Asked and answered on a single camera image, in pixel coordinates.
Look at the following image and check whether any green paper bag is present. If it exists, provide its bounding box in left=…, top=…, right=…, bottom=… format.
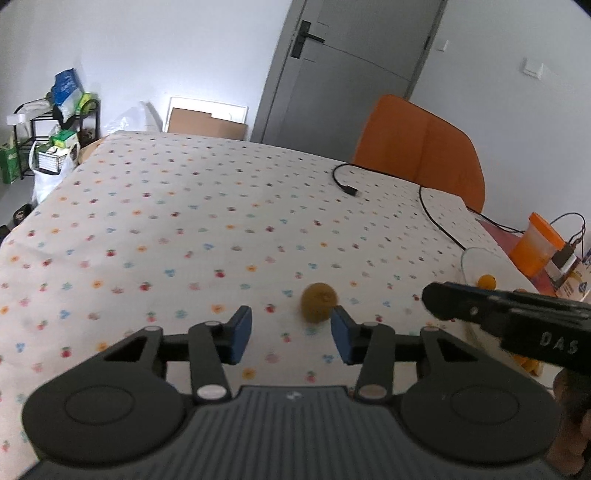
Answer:
left=0, top=141, right=22, bottom=185

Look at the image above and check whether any black shelf rack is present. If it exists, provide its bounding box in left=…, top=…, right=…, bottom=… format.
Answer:
left=13, top=99, right=101, bottom=182

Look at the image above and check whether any thin black wire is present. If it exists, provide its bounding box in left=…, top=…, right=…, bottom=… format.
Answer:
left=551, top=213, right=591, bottom=246

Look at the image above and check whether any orange plastic cup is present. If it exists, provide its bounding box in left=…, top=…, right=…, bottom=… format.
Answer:
left=508, top=212, right=567, bottom=278

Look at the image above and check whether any black cable with plug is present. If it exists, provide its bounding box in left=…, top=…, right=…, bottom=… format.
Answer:
left=332, top=162, right=528, bottom=253

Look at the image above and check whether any grey white charger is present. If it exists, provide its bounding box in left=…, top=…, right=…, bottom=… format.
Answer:
left=547, top=244, right=581, bottom=283

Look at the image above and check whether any white bag with box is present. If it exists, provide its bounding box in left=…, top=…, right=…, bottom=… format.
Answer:
left=28, top=140, right=77, bottom=205

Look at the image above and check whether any black door handle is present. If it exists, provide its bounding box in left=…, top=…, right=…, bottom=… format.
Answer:
left=290, top=20, right=327, bottom=59

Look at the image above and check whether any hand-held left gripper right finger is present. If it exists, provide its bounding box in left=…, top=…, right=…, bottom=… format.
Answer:
left=330, top=307, right=481, bottom=403

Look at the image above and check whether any floral white tablecloth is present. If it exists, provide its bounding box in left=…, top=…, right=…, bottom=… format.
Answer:
left=0, top=130, right=522, bottom=472

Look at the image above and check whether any clear white plastic bag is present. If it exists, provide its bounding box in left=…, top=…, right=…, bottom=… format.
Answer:
left=104, top=102, right=161, bottom=137

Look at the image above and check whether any grey door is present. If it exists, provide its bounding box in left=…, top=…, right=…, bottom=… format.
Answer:
left=250, top=0, right=450, bottom=145

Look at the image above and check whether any brown kiwi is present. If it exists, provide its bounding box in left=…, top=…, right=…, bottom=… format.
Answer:
left=300, top=282, right=338, bottom=324

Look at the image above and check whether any white plate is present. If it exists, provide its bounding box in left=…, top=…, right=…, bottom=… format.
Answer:
left=460, top=247, right=555, bottom=370

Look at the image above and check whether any printed card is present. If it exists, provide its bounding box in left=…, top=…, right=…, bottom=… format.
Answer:
left=556, top=267, right=591, bottom=304

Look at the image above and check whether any person's right hand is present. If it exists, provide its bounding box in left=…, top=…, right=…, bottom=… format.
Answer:
left=551, top=368, right=591, bottom=479

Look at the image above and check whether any orange chair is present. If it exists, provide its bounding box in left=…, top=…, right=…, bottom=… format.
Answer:
left=352, top=95, right=486, bottom=214

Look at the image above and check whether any blue plastic bag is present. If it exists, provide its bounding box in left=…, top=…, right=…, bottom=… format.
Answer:
left=51, top=69, right=86, bottom=119

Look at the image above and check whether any pink table mat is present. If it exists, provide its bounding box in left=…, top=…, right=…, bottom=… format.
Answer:
left=478, top=220, right=561, bottom=296

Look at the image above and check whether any brown cardboard sheet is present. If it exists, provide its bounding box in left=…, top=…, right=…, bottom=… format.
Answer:
left=167, top=107, right=248, bottom=140

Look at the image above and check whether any white framed board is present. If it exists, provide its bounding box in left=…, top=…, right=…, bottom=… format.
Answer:
left=163, top=96, right=250, bottom=136

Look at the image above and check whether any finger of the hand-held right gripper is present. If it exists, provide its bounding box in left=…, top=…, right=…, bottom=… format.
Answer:
left=422, top=281, right=591, bottom=334

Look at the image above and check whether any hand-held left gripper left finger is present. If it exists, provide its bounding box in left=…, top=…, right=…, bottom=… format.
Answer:
left=104, top=305, right=254, bottom=403

